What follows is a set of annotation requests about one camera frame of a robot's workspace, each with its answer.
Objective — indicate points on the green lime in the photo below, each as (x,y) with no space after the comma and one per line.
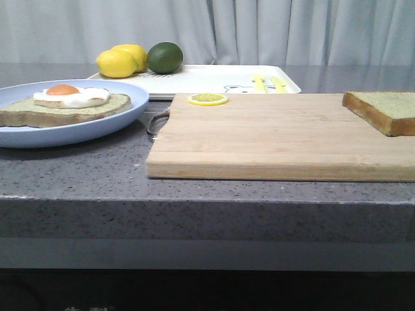
(164,58)

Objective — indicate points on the front yellow lemon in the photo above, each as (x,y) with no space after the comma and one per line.
(115,63)

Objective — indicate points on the wooden cutting board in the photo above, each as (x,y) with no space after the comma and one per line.
(297,137)

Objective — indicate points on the fried egg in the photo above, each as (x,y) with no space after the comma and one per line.
(65,96)

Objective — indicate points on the yellow lemon slice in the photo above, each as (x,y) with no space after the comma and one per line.
(207,99)

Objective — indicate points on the back yellow lemon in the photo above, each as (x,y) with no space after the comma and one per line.
(138,52)

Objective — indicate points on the light blue round plate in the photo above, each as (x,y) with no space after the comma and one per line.
(29,137)

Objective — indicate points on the white curtain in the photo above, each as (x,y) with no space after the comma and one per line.
(213,32)

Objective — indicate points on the metal cutting board handle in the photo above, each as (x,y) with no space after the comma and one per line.
(156,122)

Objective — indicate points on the white rectangular tray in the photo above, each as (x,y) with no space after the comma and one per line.
(210,79)

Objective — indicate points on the bread slice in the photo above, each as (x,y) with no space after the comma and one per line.
(26,113)
(390,112)

